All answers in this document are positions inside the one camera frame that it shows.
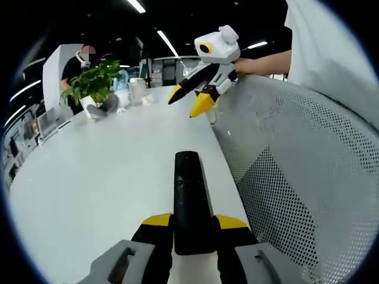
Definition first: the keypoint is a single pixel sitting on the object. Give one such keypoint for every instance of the person's right hand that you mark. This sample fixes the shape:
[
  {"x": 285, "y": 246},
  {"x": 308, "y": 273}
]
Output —
[{"x": 243, "y": 66}]

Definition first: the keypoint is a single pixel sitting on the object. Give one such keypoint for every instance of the grey mesh office chair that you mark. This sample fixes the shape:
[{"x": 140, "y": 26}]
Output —
[{"x": 296, "y": 162}]

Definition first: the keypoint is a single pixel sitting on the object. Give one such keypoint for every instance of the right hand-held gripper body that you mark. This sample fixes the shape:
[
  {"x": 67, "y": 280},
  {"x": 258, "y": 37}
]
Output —
[{"x": 220, "y": 50}]

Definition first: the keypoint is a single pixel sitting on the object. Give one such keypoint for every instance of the white crumpled tissue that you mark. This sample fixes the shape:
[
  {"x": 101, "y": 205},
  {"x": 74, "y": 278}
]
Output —
[{"x": 148, "y": 100}]

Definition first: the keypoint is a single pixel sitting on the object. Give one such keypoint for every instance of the person in white shirt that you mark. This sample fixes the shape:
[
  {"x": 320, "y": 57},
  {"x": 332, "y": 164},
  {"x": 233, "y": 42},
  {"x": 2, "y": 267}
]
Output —
[{"x": 325, "y": 44}]

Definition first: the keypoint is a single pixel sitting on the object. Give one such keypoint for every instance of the blue and white jug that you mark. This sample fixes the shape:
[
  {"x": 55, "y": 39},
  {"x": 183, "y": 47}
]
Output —
[{"x": 122, "y": 88}]

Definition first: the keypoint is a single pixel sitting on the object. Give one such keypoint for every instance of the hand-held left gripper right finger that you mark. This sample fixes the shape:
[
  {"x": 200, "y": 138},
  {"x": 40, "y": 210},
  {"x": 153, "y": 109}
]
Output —
[{"x": 237, "y": 257}]

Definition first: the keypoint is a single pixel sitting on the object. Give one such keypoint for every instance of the clear plastic container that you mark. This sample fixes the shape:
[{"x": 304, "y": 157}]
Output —
[{"x": 137, "y": 90}]

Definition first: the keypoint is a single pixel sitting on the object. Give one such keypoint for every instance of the dark grey object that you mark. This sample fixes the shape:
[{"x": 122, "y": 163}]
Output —
[{"x": 106, "y": 108}]

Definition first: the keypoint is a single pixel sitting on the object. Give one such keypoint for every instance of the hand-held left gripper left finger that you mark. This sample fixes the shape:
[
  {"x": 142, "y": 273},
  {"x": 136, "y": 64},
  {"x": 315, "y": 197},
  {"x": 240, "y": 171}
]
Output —
[{"x": 133, "y": 260}]

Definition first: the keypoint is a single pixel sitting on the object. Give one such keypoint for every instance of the potted green plant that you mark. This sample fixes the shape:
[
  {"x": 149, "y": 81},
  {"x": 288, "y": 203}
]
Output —
[{"x": 91, "y": 83}]

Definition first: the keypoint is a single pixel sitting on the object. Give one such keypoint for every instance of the black remote control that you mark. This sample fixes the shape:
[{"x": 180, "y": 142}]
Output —
[{"x": 191, "y": 207}]

